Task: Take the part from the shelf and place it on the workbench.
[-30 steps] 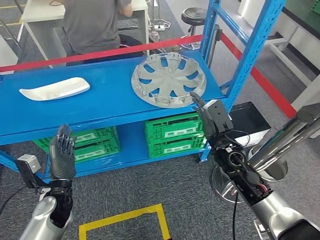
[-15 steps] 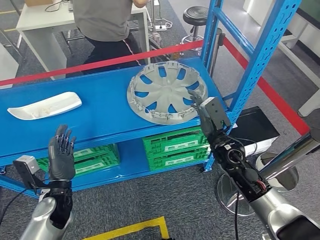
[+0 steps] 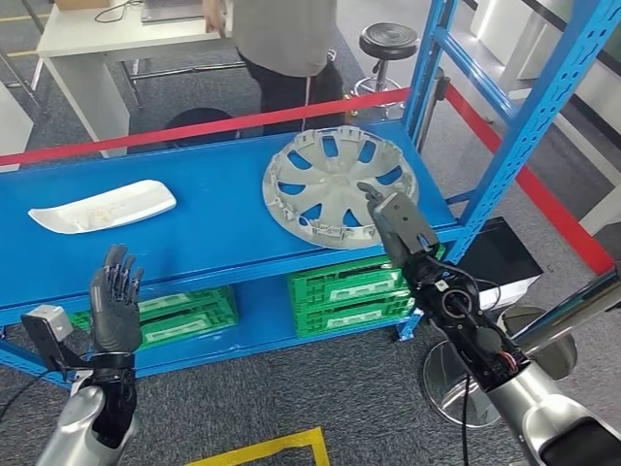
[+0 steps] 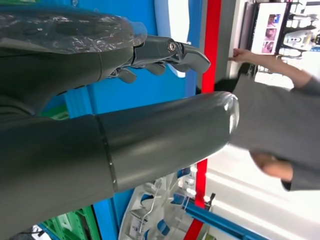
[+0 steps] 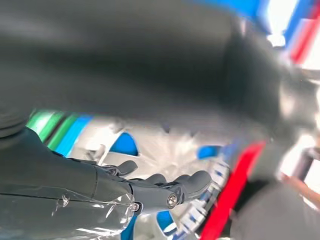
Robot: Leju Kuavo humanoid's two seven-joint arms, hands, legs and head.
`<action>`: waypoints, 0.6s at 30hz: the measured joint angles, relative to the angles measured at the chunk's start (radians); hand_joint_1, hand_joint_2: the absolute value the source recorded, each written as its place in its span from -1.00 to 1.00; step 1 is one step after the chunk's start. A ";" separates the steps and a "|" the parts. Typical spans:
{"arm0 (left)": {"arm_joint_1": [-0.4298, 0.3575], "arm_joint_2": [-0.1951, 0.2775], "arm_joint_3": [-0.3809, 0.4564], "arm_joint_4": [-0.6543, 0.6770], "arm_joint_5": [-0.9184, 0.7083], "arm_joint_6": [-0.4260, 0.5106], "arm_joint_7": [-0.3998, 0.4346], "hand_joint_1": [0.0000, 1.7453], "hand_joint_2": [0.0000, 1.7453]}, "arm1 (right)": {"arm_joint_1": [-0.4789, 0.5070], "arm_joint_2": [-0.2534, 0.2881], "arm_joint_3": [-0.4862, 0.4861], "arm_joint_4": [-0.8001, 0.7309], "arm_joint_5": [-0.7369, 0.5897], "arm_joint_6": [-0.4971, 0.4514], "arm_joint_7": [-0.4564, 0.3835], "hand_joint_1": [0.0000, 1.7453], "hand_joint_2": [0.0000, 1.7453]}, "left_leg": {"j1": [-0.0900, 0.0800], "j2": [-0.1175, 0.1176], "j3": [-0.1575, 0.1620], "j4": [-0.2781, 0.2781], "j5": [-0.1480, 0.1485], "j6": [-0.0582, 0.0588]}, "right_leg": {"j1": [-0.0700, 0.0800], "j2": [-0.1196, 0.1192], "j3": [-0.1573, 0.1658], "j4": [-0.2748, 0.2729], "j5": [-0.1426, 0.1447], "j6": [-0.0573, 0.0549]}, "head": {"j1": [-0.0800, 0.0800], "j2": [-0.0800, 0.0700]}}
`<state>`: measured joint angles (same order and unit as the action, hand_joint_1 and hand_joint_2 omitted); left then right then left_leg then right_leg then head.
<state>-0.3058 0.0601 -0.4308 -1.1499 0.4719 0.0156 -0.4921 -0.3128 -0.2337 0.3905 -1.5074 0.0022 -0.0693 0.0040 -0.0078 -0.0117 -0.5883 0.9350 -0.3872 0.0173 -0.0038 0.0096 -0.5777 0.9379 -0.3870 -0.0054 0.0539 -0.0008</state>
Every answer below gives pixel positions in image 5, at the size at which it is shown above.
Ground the green plastic crate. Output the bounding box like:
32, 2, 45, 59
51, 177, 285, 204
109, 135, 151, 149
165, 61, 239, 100
26, 110, 79, 152

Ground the blue metal shelf rack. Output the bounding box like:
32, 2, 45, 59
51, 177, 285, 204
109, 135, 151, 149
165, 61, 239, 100
54, 0, 320, 240

